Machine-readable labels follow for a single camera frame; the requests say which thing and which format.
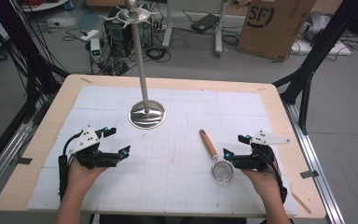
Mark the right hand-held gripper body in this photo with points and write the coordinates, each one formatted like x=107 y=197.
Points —
x=254 y=157

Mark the white grid mat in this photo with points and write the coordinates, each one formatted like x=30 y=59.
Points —
x=174 y=177

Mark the flat black device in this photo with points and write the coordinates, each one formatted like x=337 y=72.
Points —
x=204 y=23

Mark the aluminium rail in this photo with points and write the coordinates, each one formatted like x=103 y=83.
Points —
x=3 y=161
x=317 y=168

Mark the black metal frame stand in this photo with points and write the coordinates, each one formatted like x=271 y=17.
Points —
x=28 y=56
x=313 y=56

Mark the steel stand with hooks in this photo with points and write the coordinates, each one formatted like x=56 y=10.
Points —
x=140 y=62

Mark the white power strip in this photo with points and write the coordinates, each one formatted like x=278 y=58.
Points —
x=90 y=34

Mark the brown cardboard box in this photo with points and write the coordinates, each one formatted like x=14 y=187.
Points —
x=273 y=29

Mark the person's right hand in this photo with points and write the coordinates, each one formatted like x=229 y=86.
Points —
x=262 y=182

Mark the person's left hand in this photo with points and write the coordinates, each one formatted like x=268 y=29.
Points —
x=81 y=179

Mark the black tape piece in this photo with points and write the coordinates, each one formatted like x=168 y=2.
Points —
x=24 y=160
x=309 y=174

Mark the black computer tower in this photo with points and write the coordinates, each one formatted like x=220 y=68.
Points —
x=121 y=34

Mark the white device with green display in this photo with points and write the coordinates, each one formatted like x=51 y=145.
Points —
x=95 y=49

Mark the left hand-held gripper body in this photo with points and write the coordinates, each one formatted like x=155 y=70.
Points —
x=85 y=143

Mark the thin wooden stick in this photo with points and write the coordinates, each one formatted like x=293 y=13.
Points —
x=301 y=202

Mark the flat white board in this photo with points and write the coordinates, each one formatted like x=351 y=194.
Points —
x=321 y=47

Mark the white stand leg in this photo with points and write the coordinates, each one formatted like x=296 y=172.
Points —
x=219 y=29
x=167 y=26

